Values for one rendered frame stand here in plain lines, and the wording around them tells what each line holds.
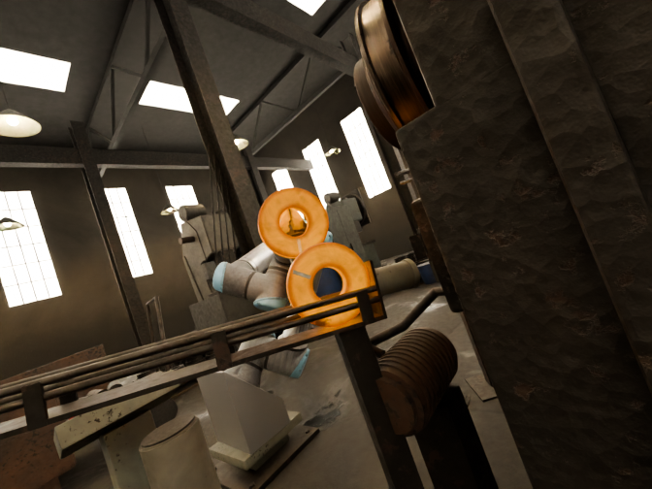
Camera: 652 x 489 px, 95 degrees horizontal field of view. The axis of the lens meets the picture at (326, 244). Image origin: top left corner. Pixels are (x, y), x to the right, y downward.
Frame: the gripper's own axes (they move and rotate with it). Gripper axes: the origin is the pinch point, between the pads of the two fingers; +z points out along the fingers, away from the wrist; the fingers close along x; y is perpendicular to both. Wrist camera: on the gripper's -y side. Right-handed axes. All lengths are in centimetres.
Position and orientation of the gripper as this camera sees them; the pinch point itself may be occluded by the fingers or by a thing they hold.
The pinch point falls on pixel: (290, 214)
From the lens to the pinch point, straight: 66.7
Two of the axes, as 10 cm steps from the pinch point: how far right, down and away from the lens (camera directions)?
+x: 9.1, -3.2, 2.5
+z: 1.1, -3.9, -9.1
